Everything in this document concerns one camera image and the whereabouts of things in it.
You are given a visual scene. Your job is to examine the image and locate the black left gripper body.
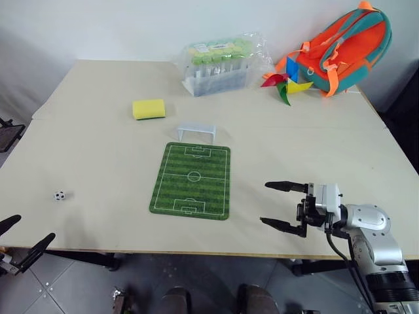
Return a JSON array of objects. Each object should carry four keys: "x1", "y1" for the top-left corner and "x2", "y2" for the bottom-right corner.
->
[{"x1": 0, "y1": 252, "x2": 18, "y2": 277}]

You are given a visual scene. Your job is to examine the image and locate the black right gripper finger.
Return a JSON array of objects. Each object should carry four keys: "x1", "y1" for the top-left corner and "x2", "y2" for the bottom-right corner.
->
[
  {"x1": 259, "y1": 217, "x2": 308, "y2": 238},
  {"x1": 264, "y1": 180, "x2": 310, "y2": 194}
]

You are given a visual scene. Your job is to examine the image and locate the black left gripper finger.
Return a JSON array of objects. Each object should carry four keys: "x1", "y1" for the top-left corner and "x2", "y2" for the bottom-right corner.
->
[
  {"x1": 0, "y1": 214, "x2": 22, "y2": 237},
  {"x1": 12, "y1": 232, "x2": 56, "y2": 275}
]

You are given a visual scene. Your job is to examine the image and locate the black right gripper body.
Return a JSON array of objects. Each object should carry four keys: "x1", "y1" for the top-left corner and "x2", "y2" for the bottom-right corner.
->
[{"x1": 296, "y1": 194, "x2": 329, "y2": 229}]

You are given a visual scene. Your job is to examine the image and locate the green soccer field mat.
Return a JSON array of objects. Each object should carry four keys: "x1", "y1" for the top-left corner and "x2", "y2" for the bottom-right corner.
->
[{"x1": 149, "y1": 141, "x2": 232, "y2": 221}]

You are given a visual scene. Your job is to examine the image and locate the dark rounded shape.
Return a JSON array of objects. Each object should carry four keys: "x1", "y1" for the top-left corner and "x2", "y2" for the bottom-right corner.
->
[
  {"x1": 161, "y1": 285, "x2": 192, "y2": 314},
  {"x1": 236, "y1": 283, "x2": 280, "y2": 314}
]

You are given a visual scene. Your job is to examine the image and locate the black metal stand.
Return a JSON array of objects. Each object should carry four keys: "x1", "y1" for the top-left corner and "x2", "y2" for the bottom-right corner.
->
[{"x1": 0, "y1": 116, "x2": 27, "y2": 153}]

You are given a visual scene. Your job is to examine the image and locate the colourful paper pinwheel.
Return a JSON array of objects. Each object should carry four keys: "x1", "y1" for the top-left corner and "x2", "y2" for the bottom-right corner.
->
[{"x1": 260, "y1": 55, "x2": 316, "y2": 107}]

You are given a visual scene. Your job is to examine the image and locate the small grey toy goal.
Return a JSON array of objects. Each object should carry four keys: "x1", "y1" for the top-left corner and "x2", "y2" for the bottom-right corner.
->
[{"x1": 176, "y1": 121, "x2": 218, "y2": 144}]

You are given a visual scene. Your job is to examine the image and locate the clear bag of green-capped tubes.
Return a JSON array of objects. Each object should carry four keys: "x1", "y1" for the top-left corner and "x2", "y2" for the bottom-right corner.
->
[{"x1": 181, "y1": 30, "x2": 275, "y2": 98}]

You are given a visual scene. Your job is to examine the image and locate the orange and teal backpack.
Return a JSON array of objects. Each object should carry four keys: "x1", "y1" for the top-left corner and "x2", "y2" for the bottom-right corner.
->
[{"x1": 274, "y1": 0, "x2": 394, "y2": 99}]

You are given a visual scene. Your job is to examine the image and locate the yellow sponge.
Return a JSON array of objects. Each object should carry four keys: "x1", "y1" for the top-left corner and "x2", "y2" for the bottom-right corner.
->
[{"x1": 132, "y1": 98, "x2": 167, "y2": 122}]

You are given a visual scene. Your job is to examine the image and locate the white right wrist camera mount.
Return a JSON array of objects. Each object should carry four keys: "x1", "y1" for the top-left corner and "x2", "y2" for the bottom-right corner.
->
[{"x1": 307, "y1": 183, "x2": 344, "y2": 226}]

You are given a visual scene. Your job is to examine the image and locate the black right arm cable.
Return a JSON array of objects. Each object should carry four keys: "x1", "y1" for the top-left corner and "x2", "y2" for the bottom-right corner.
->
[{"x1": 325, "y1": 222, "x2": 376, "y2": 314}]

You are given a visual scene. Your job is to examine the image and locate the black table leg frame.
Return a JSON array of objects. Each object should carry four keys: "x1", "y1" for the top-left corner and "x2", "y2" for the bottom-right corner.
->
[
  {"x1": 290, "y1": 258, "x2": 352, "y2": 277},
  {"x1": 45, "y1": 251, "x2": 119, "y2": 272}
]

